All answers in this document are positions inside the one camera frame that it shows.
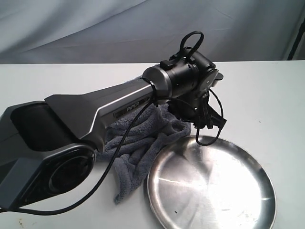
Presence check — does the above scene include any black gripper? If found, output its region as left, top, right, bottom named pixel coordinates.
left=167, top=92, right=226, bottom=129

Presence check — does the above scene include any blue-grey terry towel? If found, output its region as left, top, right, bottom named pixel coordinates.
left=113, top=104, right=191, bottom=204

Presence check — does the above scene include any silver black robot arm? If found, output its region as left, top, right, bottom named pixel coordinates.
left=0, top=47, right=226, bottom=211

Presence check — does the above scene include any round stainless steel plate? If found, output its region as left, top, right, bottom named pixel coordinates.
left=145, top=136, right=277, bottom=229

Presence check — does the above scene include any black stand pole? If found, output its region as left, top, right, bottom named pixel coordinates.
left=286, top=7, right=305, bottom=61

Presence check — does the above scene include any grey backdrop cloth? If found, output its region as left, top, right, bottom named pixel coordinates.
left=0, top=0, right=305, bottom=64

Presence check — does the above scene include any black cable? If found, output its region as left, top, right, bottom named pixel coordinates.
left=0, top=31, right=224, bottom=217

